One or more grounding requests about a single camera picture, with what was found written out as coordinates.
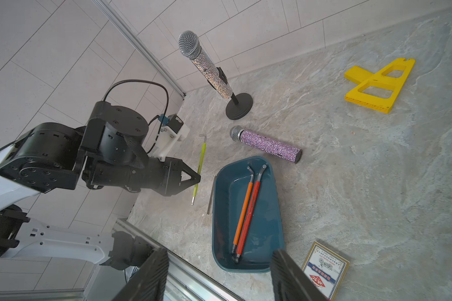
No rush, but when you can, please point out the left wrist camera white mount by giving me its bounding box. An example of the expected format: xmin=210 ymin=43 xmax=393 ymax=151
xmin=148 ymin=114 xmax=190 ymax=162

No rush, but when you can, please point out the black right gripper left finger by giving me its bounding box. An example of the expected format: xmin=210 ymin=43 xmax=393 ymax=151
xmin=112 ymin=248 xmax=169 ymax=301

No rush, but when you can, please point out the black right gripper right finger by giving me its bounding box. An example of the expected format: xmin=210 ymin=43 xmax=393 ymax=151
xmin=270 ymin=249 xmax=328 ymax=301

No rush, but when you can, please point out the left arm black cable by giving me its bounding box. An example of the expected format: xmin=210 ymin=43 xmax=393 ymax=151
xmin=101 ymin=78 xmax=170 ymax=155

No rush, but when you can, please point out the orange sleeved hex key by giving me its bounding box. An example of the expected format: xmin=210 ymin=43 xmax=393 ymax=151
xmin=232 ymin=166 xmax=255 ymax=256

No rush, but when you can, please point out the yellow plastic triangle bracket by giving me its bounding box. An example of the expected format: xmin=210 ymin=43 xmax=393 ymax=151
xmin=345 ymin=58 xmax=416 ymax=114

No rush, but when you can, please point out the purple glitter microphone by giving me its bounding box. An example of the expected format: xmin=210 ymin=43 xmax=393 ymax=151
xmin=230 ymin=125 xmax=303 ymax=163

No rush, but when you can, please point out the green sleeved hex key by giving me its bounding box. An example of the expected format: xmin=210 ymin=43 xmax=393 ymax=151
xmin=191 ymin=134 xmax=207 ymax=206

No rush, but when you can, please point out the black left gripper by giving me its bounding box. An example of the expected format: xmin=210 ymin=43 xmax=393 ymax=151
xmin=82 ymin=158 xmax=201 ymax=196

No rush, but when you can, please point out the silver microphone on black stand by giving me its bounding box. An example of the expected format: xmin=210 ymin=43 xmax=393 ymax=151
xmin=178 ymin=30 xmax=253 ymax=120

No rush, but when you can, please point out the teal plastic storage tray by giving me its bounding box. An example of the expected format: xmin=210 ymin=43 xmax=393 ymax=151
xmin=212 ymin=156 xmax=285 ymax=273

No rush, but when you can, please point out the red sleeved hex key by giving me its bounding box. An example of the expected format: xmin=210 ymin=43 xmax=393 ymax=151
xmin=233 ymin=164 xmax=267 ymax=263

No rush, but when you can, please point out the small framed card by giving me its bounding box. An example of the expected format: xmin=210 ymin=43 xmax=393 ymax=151
xmin=302 ymin=242 xmax=350 ymax=300

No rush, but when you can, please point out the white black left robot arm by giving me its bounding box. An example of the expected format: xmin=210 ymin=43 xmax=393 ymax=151
xmin=0 ymin=101 xmax=200 ymax=270

